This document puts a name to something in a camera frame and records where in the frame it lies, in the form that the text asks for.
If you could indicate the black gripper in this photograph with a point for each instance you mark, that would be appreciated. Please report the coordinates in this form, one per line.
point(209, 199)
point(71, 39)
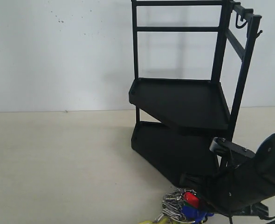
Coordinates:
point(235, 191)

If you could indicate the bunch of colourful key tags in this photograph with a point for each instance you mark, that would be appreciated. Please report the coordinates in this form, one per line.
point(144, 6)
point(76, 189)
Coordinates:
point(182, 206)

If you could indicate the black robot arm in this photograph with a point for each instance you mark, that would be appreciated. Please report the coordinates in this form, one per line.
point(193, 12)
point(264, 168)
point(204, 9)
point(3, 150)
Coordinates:
point(264, 161)

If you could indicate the black two-tier corner rack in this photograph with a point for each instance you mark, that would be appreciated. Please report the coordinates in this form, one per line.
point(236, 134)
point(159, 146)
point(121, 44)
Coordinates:
point(176, 119)

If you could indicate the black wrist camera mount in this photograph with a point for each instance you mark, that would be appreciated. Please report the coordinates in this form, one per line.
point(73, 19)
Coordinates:
point(225, 148)

